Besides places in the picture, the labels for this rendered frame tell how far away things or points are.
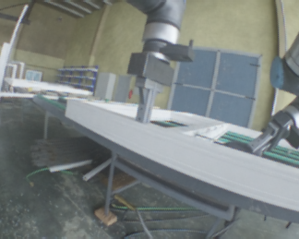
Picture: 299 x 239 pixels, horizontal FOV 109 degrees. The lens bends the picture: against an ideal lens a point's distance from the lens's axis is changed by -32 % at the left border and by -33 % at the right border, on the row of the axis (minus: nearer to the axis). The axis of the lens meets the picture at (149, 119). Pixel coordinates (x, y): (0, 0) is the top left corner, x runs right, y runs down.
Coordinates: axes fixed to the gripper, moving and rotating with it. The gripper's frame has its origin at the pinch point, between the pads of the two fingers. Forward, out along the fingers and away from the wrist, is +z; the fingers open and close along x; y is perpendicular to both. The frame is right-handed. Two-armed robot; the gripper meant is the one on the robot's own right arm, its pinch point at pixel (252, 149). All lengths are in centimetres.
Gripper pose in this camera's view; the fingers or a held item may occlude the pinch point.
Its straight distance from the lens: 46.5
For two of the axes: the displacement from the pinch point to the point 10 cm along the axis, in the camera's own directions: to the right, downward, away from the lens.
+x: -2.5, -6.8, -6.9
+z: -9.1, 4.1, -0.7
